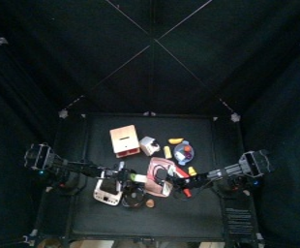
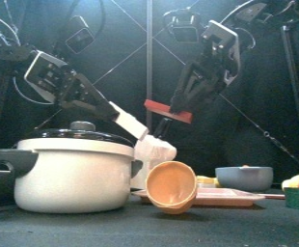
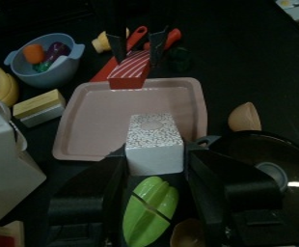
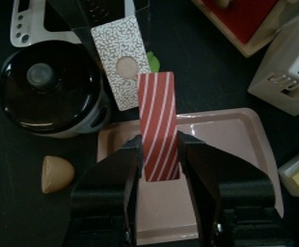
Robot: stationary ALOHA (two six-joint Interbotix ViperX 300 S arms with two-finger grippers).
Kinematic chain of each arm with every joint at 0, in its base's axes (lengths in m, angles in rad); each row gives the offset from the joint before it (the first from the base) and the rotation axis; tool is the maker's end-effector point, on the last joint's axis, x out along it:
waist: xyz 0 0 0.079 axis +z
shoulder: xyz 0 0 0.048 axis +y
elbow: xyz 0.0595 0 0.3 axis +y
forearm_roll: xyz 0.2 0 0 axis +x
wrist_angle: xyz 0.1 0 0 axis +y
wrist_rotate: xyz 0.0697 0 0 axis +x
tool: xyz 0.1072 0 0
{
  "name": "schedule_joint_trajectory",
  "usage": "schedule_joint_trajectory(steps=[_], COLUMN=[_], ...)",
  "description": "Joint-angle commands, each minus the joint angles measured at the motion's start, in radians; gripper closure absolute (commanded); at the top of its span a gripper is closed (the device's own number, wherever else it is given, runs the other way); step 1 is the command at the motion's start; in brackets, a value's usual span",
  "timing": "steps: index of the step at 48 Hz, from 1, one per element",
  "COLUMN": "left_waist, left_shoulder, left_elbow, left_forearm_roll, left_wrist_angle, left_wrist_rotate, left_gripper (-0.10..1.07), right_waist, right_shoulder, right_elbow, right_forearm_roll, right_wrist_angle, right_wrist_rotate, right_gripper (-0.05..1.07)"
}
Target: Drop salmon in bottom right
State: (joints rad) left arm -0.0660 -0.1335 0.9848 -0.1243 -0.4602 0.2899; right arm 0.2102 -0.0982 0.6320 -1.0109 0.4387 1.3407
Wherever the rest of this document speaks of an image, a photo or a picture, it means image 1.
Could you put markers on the green and white toy food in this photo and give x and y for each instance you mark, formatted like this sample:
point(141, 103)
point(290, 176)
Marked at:
point(138, 178)

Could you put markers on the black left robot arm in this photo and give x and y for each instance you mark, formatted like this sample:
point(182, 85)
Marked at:
point(65, 164)

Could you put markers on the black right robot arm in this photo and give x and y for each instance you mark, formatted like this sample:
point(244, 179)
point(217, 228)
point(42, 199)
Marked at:
point(242, 166)

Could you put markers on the red toy sausage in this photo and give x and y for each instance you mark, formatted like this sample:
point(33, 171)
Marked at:
point(186, 193)

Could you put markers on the small yellow toy food chunk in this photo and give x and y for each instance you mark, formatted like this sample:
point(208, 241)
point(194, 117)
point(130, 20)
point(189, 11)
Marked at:
point(192, 171)

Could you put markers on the black toy frying pan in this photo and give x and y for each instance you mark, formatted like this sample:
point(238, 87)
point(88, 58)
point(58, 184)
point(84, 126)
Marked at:
point(133, 197)

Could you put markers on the pink toy tray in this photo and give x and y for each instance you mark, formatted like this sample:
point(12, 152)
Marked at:
point(153, 187)

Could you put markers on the blue toy bowl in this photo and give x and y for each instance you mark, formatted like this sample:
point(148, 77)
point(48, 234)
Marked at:
point(182, 158)

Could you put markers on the white toy cash register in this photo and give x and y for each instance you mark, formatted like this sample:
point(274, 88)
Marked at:
point(106, 197)

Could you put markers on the brown toy egg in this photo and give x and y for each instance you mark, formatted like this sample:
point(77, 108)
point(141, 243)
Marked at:
point(149, 203)

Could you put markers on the purple toy food piece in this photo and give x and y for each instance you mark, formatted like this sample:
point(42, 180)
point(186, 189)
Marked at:
point(186, 156)

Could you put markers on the yellow toy corn piece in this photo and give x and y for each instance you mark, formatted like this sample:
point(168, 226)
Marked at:
point(166, 152)

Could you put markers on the orange toy food piece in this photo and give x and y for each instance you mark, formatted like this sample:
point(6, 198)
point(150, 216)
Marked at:
point(186, 148)

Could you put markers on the small white toy appliance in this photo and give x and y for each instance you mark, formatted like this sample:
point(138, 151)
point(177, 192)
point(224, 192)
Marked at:
point(149, 146)

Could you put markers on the wooden toy toaster box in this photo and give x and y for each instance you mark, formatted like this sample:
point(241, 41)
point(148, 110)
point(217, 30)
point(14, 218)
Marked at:
point(124, 140)

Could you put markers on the yellow toy banana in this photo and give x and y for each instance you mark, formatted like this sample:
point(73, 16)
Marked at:
point(174, 141)

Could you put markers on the white label sticker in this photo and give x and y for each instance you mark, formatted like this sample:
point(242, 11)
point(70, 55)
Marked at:
point(237, 219)

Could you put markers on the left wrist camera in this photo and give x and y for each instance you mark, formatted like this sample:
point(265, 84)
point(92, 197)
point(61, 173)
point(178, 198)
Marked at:
point(120, 166)

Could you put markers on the silver frame corner bracket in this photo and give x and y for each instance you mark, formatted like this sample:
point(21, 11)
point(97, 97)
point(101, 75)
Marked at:
point(234, 117)
point(62, 113)

